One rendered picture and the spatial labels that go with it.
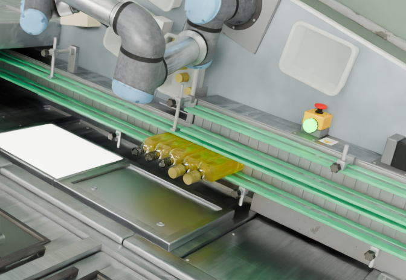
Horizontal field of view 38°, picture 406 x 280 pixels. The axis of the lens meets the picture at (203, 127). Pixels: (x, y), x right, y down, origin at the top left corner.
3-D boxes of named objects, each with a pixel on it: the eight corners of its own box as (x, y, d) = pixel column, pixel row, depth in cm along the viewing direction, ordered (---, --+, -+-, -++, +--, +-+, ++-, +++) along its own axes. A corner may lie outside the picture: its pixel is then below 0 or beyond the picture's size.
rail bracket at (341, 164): (344, 160, 174) (326, 170, 164) (351, 137, 172) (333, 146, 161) (357, 165, 172) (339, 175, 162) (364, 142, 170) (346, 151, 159)
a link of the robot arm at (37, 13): (21, -4, 162) (29, -15, 172) (16, 33, 167) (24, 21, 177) (49, 3, 164) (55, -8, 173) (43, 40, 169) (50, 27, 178)
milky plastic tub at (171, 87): (169, 87, 225) (154, 90, 218) (178, 30, 218) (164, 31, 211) (205, 101, 216) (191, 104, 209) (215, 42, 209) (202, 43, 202)
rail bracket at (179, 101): (183, 125, 207) (161, 131, 197) (191, 80, 202) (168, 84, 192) (190, 128, 205) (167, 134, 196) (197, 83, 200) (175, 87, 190)
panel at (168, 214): (50, 128, 235) (-25, 143, 208) (51, 120, 234) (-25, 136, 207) (233, 218, 189) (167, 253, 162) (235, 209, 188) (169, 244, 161)
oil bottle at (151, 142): (176, 142, 211) (137, 154, 194) (179, 127, 209) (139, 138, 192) (188, 147, 208) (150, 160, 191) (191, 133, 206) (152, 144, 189)
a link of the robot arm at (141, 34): (156, 20, 141) (19, -48, 160) (145, 61, 146) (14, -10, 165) (183, 15, 150) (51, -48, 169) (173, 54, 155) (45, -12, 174)
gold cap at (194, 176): (196, 183, 178) (186, 187, 174) (189, 174, 179) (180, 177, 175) (202, 177, 176) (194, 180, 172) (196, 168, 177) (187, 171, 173)
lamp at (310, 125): (304, 128, 186) (299, 130, 184) (307, 116, 185) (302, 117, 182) (316, 133, 184) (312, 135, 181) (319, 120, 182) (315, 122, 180)
